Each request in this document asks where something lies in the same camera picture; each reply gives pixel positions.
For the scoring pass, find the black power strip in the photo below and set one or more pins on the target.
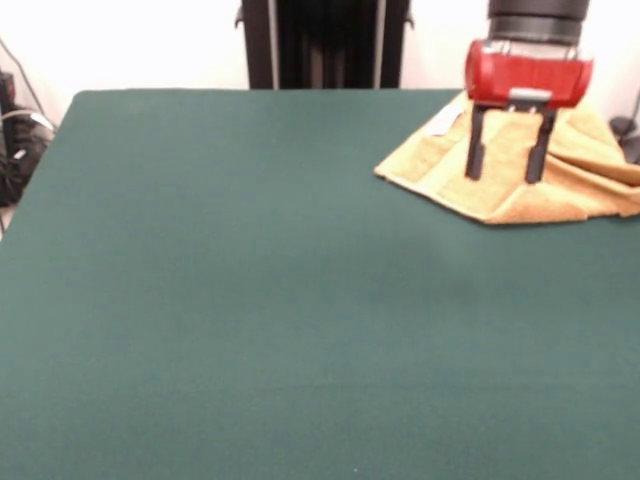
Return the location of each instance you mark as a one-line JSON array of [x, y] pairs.
[[6, 86]]

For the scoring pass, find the dark green table cloth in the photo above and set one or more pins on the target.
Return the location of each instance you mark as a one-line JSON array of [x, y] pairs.
[[200, 300]]

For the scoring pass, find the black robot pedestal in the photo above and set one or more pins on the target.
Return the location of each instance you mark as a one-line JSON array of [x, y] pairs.
[[325, 40]]

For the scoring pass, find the black stand base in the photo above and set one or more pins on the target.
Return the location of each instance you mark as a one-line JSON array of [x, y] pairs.
[[622, 125]]

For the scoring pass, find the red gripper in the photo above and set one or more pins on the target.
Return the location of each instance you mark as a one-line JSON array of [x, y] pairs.
[[525, 75]]

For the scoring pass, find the orange terry towel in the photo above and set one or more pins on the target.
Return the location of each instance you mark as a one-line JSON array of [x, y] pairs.
[[500, 195]]

